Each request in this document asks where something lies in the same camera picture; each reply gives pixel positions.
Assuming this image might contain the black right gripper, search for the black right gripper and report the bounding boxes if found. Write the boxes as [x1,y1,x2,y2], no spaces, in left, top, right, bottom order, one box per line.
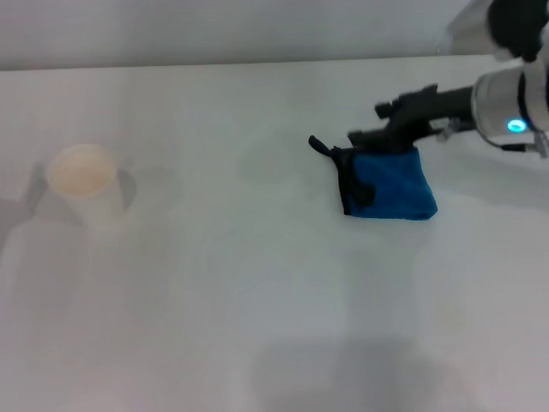
[346,82,478,155]

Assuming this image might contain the blue rag with black trim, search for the blue rag with black trim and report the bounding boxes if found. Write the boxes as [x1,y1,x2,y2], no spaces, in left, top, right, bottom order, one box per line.
[308,134,439,221]

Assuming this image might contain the white paper cup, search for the white paper cup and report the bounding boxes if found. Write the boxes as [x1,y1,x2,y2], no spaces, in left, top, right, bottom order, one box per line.
[45,142,130,231]

